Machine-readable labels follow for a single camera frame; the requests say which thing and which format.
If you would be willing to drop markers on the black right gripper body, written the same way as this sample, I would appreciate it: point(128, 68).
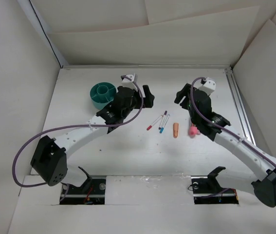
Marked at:
point(193, 119)

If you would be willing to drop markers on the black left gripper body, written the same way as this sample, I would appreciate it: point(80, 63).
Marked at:
point(136, 104)

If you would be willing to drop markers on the purple capped white marker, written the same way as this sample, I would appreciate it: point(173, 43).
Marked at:
point(162, 120)

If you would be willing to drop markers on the red capped white marker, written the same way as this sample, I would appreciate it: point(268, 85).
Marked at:
point(154, 122)

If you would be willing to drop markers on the blue capped white marker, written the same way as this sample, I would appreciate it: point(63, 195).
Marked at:
point(164, 124)

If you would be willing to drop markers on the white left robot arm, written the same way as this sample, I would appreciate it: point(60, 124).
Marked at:
point(51, 154)

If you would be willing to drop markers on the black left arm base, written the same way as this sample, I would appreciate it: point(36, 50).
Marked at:
point(91, 192)

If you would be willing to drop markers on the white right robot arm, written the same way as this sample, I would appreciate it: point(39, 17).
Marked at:
point(261, 182)

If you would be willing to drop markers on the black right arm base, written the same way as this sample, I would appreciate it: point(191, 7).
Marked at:
point(206, 190)

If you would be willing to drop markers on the teal round divided organizer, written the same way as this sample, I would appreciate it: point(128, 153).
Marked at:
point(102, 94)

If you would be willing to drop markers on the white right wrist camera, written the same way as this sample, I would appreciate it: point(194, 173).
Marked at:
point(208, 85)

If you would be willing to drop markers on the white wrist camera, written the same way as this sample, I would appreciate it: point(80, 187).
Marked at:
point(208, 85)
point(129, 81)

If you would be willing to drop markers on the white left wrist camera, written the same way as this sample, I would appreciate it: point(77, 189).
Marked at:
point(129, 81)

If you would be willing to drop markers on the aluminium rail right side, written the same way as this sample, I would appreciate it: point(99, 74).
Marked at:
point(243, 118)

